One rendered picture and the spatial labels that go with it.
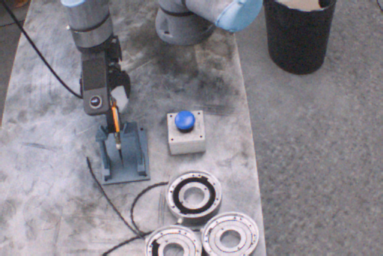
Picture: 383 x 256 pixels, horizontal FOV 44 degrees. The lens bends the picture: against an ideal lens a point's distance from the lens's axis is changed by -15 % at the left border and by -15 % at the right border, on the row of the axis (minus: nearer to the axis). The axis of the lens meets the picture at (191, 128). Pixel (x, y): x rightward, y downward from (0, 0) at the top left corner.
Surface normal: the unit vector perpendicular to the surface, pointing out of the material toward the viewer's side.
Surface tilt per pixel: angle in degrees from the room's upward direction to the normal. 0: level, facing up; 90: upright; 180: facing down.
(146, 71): 0
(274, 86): 0
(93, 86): 31
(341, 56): 0
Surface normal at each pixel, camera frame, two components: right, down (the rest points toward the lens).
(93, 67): -0.02, -0.07
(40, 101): -0.08, -0.57
